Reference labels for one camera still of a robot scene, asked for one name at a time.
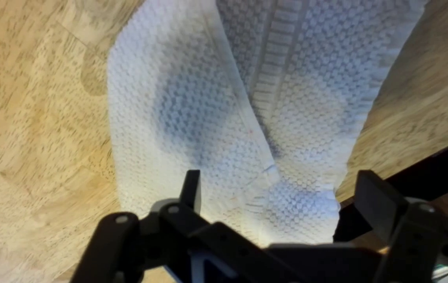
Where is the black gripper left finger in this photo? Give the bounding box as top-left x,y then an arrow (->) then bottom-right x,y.
71,169 -> 306,283

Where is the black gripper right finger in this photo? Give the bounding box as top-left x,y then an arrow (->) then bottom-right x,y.
354,169 -> 448,283

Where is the white cloth towel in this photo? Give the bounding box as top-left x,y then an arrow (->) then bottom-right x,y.
108,0 -> 428,243

